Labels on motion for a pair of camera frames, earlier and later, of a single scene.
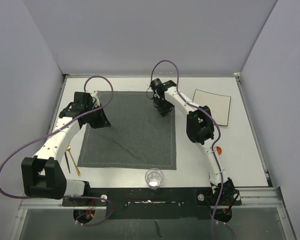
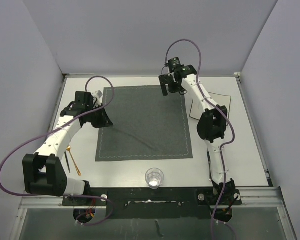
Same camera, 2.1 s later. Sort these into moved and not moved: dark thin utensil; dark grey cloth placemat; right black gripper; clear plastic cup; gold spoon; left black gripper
Moved: right black gripper; dark grey cloth placemat
Not moved: dark thin utensil; left black gripper; gold spoon; clear plastic cup
